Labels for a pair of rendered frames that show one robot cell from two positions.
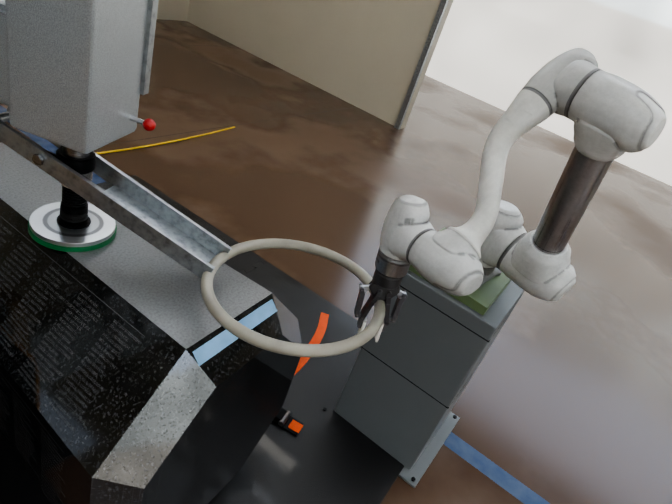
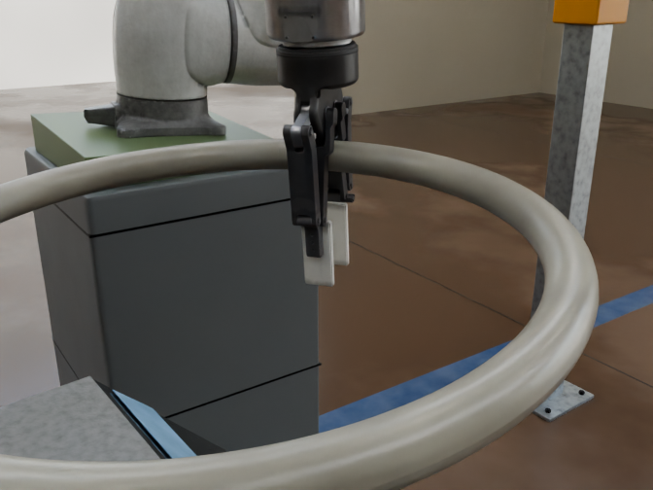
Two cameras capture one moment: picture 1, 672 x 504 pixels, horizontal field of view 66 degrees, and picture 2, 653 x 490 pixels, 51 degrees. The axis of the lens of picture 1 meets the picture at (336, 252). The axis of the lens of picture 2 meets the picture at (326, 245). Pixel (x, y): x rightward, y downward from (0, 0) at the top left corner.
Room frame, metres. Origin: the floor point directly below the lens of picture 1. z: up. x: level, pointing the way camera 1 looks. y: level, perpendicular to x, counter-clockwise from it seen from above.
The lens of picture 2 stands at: (0.82, 0.40, 1.08)
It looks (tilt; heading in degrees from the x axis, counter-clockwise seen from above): 20 degrees down; 301
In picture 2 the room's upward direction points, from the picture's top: straight up
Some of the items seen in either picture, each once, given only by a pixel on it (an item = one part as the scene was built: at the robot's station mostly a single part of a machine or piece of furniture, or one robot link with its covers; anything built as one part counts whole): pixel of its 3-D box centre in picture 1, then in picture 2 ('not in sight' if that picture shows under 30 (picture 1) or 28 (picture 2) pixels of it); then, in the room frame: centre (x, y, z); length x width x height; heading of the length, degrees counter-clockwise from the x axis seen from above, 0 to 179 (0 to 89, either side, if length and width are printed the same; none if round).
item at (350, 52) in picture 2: (385, 284); (319, 91); (1.17, -0.15, 0.99); 0.08 x 0.07 x 0.09; 102
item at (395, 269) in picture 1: (392, 261); (315, 9); (1.17, -0.15, 1.06); 0.09 x 0.09 x 0.06
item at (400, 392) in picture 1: (424, 352); (181, 350); (1.70, -0.48, 0.40); 0.50 x 0.50 x 0.80; 66
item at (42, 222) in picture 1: (73, 223); not in sight; (1.15, 0.71, 0.84); 0.21 x 0.21 x 0.01
